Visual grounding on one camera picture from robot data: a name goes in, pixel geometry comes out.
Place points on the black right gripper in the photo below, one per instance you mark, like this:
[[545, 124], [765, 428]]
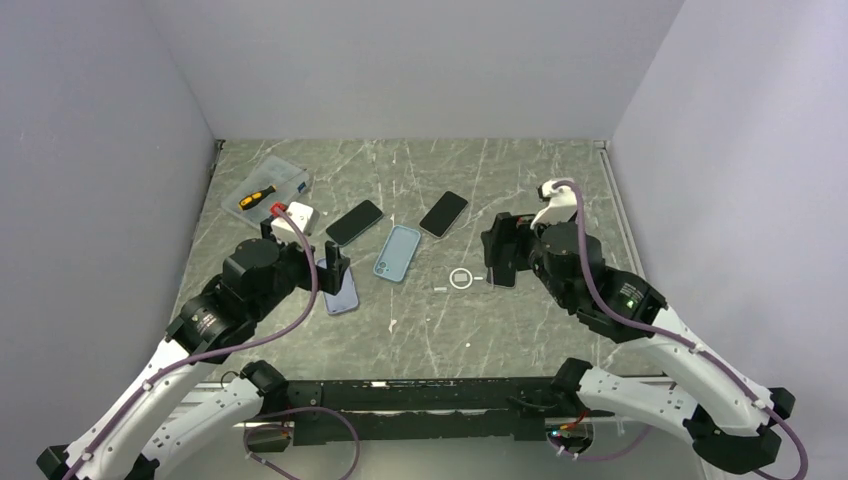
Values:
[[507, 228]]

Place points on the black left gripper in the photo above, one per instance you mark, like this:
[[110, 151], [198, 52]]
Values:
[[329, 277]]

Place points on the clear magsafe phone case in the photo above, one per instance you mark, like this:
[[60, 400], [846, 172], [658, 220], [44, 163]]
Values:
[[459, 280]]

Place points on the silver black phone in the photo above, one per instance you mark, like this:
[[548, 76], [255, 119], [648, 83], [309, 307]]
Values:
[[501, 276]]

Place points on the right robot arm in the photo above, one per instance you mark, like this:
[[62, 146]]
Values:
[[727, 419]]

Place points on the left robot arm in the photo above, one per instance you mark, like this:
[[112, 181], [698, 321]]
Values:
[[139, 438]]

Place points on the black phone right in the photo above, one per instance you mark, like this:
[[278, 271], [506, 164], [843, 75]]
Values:
[[441, 217]]

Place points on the black phone left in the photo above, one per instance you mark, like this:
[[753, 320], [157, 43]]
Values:
[[355, 222]]

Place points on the light blue phone case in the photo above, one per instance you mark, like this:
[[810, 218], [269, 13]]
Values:
[[397, 253]]

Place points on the clear plastic organizer box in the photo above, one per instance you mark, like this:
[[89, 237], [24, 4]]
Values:
[[274, 180]]

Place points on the yellow black screwdriver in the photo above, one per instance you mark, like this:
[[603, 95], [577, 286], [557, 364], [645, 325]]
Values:
[[253, 199]]

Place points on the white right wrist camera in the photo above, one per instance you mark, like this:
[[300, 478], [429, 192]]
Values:
[[560, 203]]

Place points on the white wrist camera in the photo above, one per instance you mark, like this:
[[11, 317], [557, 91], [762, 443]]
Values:
[[560, 203], [291, 221]]

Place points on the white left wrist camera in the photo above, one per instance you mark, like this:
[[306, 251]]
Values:
[[291, 221]]

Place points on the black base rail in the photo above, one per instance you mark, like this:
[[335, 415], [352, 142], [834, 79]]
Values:
[[317, 425]]

